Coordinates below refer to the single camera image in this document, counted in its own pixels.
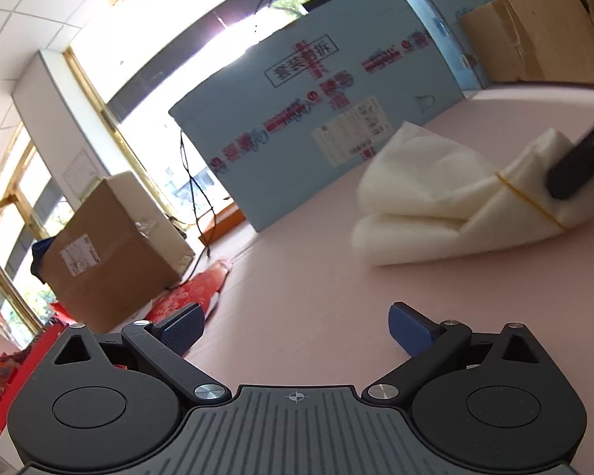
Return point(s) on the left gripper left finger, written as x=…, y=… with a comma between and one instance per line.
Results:
x=160, y=349

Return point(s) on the red paper box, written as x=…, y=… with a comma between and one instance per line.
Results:
x=17, y=366

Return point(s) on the taped brown cardboard box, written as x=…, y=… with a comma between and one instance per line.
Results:
x=115, y=255

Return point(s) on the yellow rubber band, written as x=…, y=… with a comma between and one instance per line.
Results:
x=532, y=203

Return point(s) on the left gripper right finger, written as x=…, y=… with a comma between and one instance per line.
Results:
x=432, y=347

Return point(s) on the large light blue carton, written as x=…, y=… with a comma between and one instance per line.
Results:
x=307, y=104

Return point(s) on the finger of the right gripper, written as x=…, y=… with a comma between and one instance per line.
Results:
x=573, y=171

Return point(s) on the orange flat box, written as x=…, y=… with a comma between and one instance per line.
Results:
x=225, y=221

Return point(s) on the open brown cardboard box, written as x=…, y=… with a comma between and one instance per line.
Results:
x=533, y=41

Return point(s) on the red paper decoration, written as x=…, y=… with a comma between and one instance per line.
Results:
x=204, y=289

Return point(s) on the white fabric shopping bag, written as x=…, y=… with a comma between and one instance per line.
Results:
x=426, y=198

